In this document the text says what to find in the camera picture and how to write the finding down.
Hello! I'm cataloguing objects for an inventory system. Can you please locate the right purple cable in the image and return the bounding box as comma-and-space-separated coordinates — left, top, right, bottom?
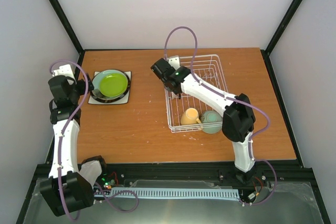
164, 26, 278, 206

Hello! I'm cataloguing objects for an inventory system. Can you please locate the grey bowl under plate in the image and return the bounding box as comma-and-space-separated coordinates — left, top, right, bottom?
89, 77, 130, 101

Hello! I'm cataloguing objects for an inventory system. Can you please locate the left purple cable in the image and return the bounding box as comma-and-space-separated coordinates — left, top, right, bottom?
49, 59, 139, 221

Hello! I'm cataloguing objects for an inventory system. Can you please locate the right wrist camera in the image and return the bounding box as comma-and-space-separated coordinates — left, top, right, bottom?
168, 56, 181, 70

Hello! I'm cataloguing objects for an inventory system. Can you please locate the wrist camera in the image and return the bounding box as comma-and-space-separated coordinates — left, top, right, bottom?
168, 56, 181, 70
51, 64, 75, 79

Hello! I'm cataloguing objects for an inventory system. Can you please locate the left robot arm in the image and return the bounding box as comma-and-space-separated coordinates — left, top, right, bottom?
40, 75, 109, 216

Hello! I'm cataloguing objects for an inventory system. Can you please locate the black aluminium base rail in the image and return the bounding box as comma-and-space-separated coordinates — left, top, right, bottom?
34, 162, 313, 190

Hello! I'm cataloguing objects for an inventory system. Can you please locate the yellow ceramic mug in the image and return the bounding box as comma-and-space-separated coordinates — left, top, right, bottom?
181, 108, 201, 125

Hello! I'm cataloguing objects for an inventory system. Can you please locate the white wire dish rack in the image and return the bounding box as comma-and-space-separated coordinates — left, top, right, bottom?
165, 54, 231, 133

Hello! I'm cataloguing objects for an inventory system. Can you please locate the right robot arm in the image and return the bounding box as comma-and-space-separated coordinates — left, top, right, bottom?
151, 58, 256, 184

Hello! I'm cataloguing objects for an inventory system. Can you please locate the purple cable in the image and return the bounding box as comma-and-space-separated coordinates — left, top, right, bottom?
164, 26, 278, 206
49, 59, 139, 221

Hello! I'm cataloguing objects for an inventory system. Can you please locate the light blue plate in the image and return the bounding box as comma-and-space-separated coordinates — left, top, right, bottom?
91, 69, 131, 100

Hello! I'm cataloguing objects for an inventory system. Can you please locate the lime green small plate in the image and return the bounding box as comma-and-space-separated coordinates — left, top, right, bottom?
99, 73, 128, 97

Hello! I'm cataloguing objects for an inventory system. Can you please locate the light blue cable duct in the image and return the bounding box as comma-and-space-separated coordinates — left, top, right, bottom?
93, 187, 239, 201

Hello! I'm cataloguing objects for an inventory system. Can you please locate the square black-rimmed plate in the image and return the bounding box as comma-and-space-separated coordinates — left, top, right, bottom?
88, 69, 132, 105

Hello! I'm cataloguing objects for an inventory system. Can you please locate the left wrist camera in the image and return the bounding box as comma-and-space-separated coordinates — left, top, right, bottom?
51, 64, 75, 79

